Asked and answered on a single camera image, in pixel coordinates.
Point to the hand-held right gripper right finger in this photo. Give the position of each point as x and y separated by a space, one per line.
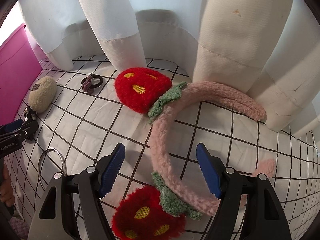
208 172

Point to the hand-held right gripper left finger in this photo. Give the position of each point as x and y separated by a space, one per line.
110 172

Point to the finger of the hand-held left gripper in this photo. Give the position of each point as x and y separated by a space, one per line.
27 130
10 127

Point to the beige plush ball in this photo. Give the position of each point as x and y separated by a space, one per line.
42 95

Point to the pink plastic bin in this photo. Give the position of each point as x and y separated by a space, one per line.
17 80

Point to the pink strawberry plush headband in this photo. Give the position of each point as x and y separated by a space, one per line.
160 140

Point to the person's left hand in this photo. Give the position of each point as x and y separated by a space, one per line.
7 192

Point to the large silver bangle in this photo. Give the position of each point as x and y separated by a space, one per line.
53 149

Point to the white black-checked cloth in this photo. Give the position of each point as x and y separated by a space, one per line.
100 120

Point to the purple knitted cloth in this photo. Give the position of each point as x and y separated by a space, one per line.
18 227

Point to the white curtain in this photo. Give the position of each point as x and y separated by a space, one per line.
225 30

